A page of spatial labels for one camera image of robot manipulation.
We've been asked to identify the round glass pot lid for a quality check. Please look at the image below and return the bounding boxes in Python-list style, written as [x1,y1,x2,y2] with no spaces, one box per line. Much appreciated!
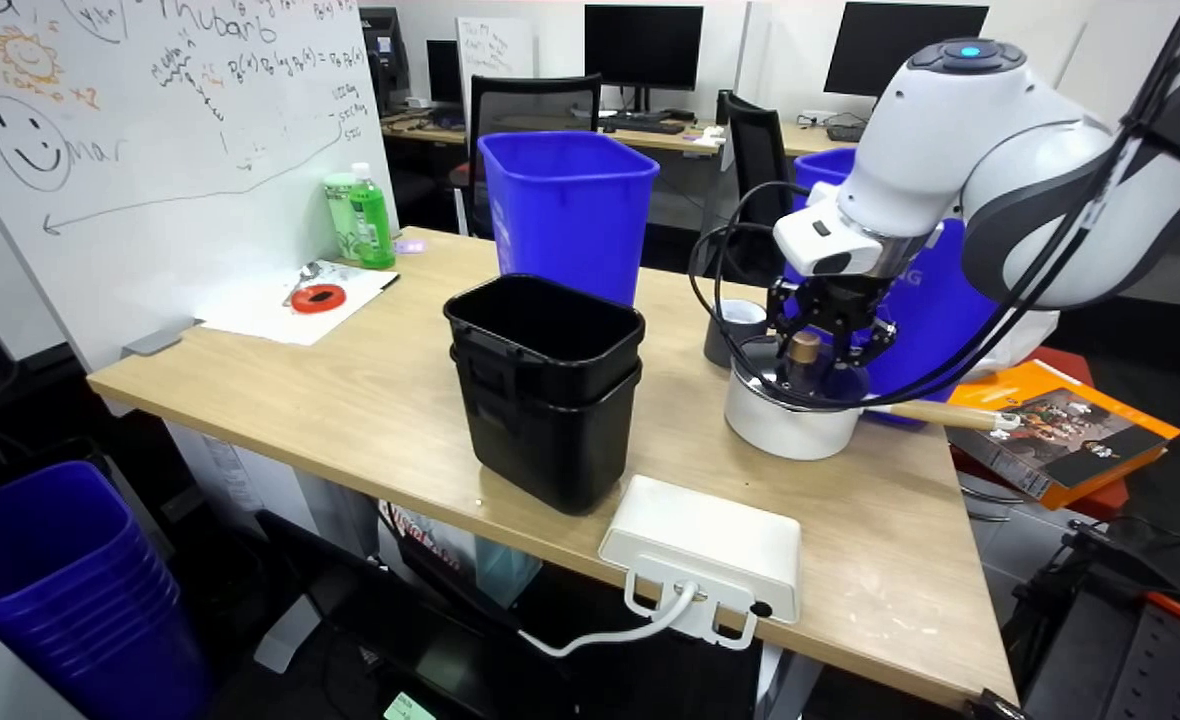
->
[737,333,865,410]

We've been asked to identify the small grey cup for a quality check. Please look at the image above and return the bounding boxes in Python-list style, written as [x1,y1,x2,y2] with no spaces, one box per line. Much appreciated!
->
[705,301,767,368]

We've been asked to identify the right computer monitor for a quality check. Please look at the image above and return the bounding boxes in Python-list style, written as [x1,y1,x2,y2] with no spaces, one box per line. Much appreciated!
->
[826,0,988,97]

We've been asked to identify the left computer monitor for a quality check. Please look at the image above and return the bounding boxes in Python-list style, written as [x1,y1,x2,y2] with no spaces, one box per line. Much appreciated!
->
[586,5,705,107]

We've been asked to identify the green soap bottle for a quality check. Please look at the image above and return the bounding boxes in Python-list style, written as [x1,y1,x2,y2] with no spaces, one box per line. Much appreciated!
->
[321,165,398,268]

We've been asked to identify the computer monitor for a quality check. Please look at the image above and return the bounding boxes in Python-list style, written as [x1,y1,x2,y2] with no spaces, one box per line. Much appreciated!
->
[826,0,988,97]
[586,5,705,107]

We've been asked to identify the orange tape roll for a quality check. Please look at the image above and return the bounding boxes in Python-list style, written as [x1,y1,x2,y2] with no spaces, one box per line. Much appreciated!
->
[289,285,347,317]

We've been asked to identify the orange and black book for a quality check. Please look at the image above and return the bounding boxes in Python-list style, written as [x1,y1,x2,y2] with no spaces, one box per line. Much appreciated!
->
[948,362,1180,507]

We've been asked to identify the white paper sheet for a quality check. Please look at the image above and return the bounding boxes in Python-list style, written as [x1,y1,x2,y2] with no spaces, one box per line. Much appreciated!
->
[201,262,398,346]

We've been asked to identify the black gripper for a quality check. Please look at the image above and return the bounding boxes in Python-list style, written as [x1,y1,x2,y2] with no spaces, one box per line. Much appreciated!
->
[781,278,895,368]

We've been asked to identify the white pot with wooden handle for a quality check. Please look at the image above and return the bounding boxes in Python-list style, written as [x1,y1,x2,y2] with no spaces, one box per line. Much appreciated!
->
[724,374,1015,459]

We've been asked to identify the blue bin on table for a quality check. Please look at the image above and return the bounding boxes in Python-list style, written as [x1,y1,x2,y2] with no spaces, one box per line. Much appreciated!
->
[480,131,661,306]

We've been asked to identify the stacked black bins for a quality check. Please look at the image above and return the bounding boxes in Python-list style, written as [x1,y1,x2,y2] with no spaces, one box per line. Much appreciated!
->
[445,278,645,516]

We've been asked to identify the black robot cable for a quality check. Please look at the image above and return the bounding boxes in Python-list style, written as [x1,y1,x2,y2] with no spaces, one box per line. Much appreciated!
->
[683,0,1180,410]

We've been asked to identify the blue recycling bin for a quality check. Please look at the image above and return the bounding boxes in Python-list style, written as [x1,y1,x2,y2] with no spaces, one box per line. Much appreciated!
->
[865,217,998,397]

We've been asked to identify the white power box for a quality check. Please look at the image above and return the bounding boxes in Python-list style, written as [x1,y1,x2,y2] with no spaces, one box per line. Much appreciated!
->
[597,478,800,621]

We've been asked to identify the black office chair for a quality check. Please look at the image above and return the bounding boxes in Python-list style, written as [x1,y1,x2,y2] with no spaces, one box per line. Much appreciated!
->
[717,92,793,285]
[452,76,600,236]

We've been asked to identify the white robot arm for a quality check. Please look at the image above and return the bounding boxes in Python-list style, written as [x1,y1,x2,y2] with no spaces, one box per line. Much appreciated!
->
[771,17,1180,365]

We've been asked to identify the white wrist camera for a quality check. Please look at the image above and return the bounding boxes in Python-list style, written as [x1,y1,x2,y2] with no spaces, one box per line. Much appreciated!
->
[771,183,884,278]

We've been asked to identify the stack of blue bins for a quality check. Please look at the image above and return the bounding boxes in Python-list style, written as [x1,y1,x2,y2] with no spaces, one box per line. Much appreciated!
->
[0,459,214,720]

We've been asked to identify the whiteboard with drawings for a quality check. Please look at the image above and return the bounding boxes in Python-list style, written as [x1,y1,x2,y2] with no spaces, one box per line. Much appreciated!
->
[0,0,386,368]

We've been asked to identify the white cable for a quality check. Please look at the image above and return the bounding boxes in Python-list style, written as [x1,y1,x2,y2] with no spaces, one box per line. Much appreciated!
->
[518,572,765,663]

